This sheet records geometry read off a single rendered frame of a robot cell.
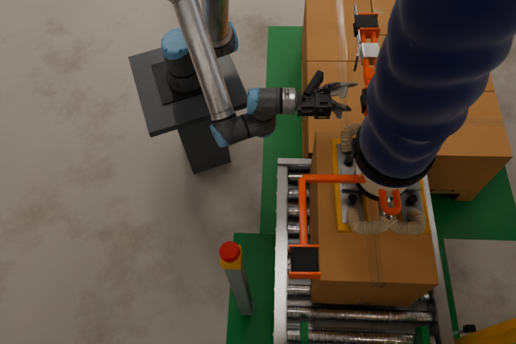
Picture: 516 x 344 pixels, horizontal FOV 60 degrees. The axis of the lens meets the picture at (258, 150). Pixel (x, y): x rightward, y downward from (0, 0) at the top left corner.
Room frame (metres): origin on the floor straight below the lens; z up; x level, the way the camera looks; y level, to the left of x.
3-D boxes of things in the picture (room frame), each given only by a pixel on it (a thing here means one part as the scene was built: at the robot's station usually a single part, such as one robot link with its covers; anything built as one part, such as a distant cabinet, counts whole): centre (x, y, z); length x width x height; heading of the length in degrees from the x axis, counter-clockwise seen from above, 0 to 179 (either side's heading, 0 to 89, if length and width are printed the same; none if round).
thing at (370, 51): (1.08, -0.43, 1.24); 0.07 x 0.07 x 0.04; 85
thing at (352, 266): (0.63, -0.41, 0.75); 0.60 x 0.40 x 0.40; 174
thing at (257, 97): (0.89, -0.03, 1.25); 0.12 x 0.09 x 0.10; 85
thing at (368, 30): (1.21, -0.45, 1.25); 0.08 x 0.07 x 0.05; 175
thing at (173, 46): (1.43, 0.32, 0.95); 0.17 x 0.15 x 0.18; 108
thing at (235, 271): (0.45, 0.12, 0.50); 0.07 x 0.07 x 1.00; 84
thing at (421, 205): (0.60, -0.49, 1.14); 0.34 x 0.10 x 0.05; 175
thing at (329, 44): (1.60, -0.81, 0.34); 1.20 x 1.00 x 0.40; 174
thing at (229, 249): (0.45, 0.12, 1.02); 0.07 x 0.07 x 0.04
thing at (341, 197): (0.62, -0.30, 1.14); 0.34 x 0.10 x 0.05; 175
